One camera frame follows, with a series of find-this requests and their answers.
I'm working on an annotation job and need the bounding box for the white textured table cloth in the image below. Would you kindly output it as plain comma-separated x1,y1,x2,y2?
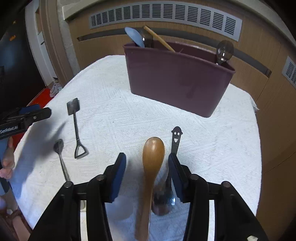
11,55,261,240

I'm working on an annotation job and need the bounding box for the long wooden chopstick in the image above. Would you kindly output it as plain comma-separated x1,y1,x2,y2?
144,25,175,53

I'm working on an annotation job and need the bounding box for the maroon plastic utensil holder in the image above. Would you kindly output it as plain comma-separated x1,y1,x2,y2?
123,41,235,118

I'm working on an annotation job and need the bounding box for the long grey vent grille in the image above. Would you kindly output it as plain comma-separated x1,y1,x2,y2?
89,1,242,42

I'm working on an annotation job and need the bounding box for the light blue plastic spoon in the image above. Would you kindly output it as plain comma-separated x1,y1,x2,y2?
125,27,145,48

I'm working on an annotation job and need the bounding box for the brown wooden spoon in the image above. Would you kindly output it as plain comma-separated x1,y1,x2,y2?
137,137,165,240

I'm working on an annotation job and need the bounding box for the person left hand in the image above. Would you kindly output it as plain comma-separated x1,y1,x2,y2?
1,137,15,180

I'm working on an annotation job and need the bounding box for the small grey vent grille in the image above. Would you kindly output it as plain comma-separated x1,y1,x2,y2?
282,56,296,88

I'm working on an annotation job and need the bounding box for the black shovel shaped spoon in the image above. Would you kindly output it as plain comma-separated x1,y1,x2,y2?
67,98,88,159

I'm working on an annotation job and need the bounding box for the smiley handle black spoon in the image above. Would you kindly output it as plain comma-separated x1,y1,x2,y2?
152,126,183,216

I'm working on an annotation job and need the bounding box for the small dark metal spoon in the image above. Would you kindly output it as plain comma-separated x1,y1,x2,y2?
53,139,70,181

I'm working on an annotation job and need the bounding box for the dark translucent plastic spoon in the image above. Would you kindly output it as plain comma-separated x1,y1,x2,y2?
216,40,234,65

